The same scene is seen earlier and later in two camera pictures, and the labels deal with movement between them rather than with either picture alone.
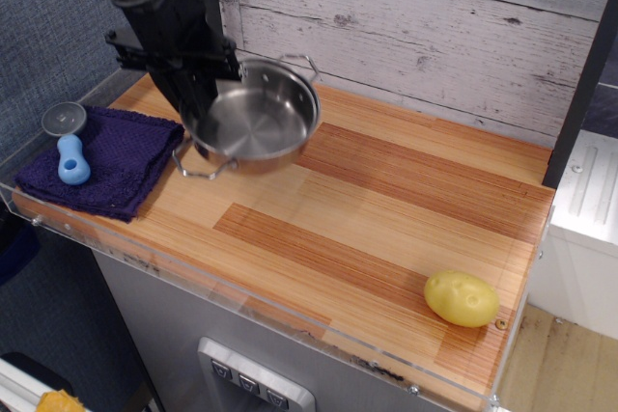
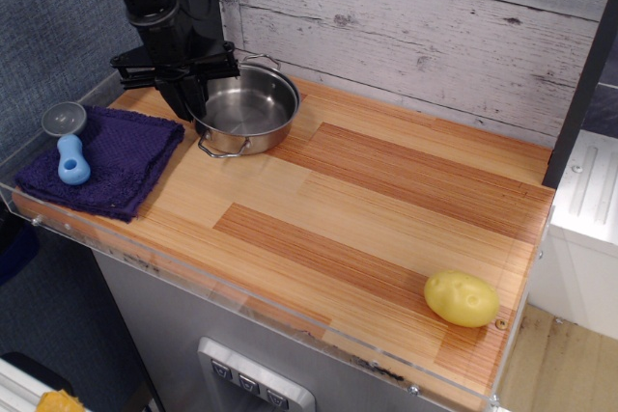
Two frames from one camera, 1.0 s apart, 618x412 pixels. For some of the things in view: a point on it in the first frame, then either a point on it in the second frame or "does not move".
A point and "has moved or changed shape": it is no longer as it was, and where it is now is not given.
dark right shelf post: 604,44 does not move
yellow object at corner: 60,401 does not move
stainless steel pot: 260,122 has moved or changed shape
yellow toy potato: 462,298 does not move
